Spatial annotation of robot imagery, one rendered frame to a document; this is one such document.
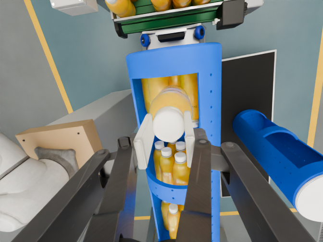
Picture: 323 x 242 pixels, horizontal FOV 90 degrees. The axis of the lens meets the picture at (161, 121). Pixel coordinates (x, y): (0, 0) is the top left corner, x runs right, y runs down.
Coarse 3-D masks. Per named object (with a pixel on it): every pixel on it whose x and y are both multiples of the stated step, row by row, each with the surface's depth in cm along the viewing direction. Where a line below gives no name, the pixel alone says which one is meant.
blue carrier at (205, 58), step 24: (168, 48) 36; (192, 48) 37; (216, 48) 40; (144, 72) 40; (168, 72) 38; (192, 72) 38; (216, 72) 42; (216, 96) 44; (216, 120) 47; (216, 144) 50; (168, 192) 52; (216, 192) 56; (216, 216) 60; (216, 240) 65
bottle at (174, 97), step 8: (168, 88) 29; (176, 88) 29; (160, 96) 23; (168, 96) 22; (176, 96) 23; (184, 96) 24; (152, 104) 23; (160, 104) 22; (168, 104) 21; (176, 104) 21; (184, 104) 22; (152, 112) 22; (192, 112) 24
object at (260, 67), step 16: (224, 64) 136; (240, 64) 135; (256, 64) 134; (272, 64) 133; (224, 80) 140; (240, 80) 139; (256, 80) 138; (272, 80) 137; (224, 96) 145; (240, 96) 144; (256, 96) 142; (272, 96) 141; (224, 112) 150; (272, 112) 147; (224, 128) 156; (240, 144) 160; (256, 160) 165; (224, 192) 183
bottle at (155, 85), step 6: (150, 78) 49; (156, 78) 48; (162, 78) 49; (168, 78) 51; (150, 84) 50; (156, 84) 49; (162, 84) 49; (168, 84) 51; (150, 90) 51; (156, 90) 50; (150, 96) 52
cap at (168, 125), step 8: (160, 112) 19; (168, 112) 18; (176, 112) 19; (160, 120) 19; (168, 120) 19; (176, 120) 19; (152, 128) 19; (160, 128) 19; (168, 128) 19; (176, 128) 19; (184, 128) 19; (160, 136) 19; (168, 136) 19; (176, 136) 19
